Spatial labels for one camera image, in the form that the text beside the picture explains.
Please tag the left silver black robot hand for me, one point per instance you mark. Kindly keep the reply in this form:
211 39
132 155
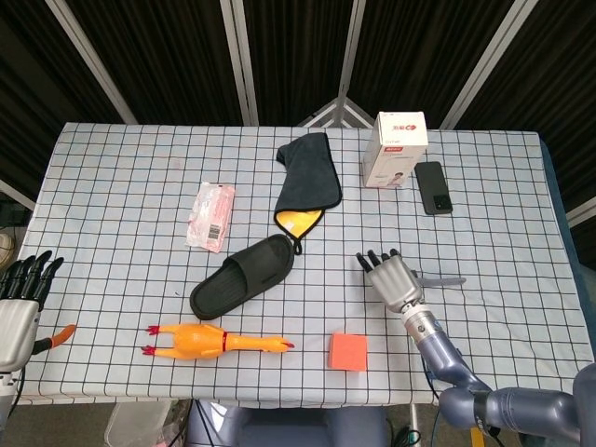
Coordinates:
18 326

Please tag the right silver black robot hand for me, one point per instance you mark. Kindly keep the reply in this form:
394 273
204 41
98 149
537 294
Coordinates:
396 284

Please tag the black slipper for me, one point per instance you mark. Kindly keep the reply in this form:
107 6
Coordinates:
233 284

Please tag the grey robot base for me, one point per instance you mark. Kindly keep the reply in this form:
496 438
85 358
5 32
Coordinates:
288 428

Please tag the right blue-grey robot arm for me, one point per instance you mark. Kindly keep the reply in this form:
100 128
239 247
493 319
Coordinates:
442 354

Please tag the orange foam cube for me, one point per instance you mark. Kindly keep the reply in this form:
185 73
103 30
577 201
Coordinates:
348 353

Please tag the black smartphone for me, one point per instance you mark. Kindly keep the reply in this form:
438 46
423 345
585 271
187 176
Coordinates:
433 186

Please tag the grey and yellow towel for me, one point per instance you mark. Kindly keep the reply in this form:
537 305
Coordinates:
307 177

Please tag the white lamp carton box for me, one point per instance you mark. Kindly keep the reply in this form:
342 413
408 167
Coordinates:
396 139

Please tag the clear plastic container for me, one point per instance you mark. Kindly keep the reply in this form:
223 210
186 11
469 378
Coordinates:
135 423

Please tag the white checkered tablecloth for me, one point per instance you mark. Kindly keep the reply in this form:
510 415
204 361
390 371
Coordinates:
116 186

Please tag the yellow rubber chicken toy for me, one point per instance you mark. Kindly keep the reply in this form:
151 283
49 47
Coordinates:
195 342

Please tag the pink wet wipes packet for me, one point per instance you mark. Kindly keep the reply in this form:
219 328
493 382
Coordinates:
209 216

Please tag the black folding partition screen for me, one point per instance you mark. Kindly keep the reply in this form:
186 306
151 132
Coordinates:
186 46

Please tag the white metal frame stand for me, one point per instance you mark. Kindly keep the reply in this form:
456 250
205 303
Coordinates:
342 112

